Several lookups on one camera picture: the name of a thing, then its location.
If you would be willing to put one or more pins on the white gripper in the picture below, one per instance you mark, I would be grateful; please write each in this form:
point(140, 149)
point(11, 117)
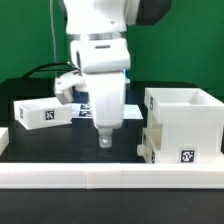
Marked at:
point(101, 64)

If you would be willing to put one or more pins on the white drawer box front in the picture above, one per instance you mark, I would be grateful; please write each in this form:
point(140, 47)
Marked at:
point(150, 147)

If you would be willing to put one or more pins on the white drawer box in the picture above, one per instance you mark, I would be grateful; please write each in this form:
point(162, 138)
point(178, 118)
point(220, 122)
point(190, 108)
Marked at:
point(42, 113)
point(150, 147)

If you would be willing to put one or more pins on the white drawer cabinet frame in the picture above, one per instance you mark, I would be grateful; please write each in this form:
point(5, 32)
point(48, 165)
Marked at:
point(191, 123)

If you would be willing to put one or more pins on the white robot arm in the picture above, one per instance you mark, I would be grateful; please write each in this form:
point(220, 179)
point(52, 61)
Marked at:
point(89, 20)

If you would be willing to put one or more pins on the white drawer box rear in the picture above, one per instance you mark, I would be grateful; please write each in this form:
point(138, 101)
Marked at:
point(42, 113)

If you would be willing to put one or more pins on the marker tag sheet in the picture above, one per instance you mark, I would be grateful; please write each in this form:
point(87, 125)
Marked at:
point(82, 111)

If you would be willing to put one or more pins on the white front rail fence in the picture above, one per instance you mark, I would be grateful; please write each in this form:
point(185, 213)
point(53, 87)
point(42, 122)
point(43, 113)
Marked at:
point(103, 176)

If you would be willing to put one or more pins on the white left rail piece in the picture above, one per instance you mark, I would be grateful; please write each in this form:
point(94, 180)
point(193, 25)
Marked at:
point(4, 139)

